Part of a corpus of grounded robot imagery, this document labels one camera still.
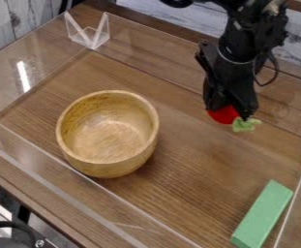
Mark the green foam block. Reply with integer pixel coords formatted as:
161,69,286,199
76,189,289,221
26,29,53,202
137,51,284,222
230,180,293,248

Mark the red felt strawberry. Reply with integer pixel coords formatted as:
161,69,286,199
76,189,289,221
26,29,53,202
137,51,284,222
206,105,262,132

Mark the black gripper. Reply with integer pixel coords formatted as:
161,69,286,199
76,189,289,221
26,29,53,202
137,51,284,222
193,40,280,122

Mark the black cable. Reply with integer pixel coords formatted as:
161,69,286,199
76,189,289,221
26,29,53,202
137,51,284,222
158,0,196,9

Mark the clear acrylic corner bracket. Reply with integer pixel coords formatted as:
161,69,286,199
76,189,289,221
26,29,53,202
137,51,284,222
64,12,109,50

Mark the black table leg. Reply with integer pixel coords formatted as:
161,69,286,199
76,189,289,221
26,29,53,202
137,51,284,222
17,205,30,223

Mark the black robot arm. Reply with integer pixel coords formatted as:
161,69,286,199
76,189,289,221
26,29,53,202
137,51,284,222
194,0,288,120

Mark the light wooden bowl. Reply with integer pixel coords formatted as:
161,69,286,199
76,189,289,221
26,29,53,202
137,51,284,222
56,90,158,178

